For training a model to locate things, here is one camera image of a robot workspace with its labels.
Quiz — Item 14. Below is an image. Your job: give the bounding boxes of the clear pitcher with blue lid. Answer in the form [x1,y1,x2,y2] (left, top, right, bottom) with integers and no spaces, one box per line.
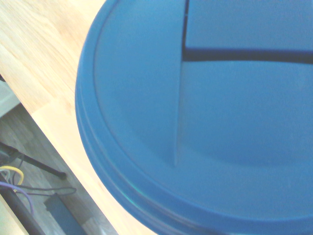
[74,0,313,235]

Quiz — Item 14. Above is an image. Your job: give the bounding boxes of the black tripod leg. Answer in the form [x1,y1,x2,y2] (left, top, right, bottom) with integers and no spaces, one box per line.
[0,141,67,180]

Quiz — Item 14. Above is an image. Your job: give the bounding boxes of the black stand pole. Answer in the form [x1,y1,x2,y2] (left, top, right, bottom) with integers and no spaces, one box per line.
[0,188,47,235]

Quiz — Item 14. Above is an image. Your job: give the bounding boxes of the purple cable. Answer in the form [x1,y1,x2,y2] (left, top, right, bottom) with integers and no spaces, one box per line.
[0,181,78,214]

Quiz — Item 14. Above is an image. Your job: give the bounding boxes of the yellow cable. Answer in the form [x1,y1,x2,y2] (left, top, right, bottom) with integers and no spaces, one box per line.
[0,165,25,193]

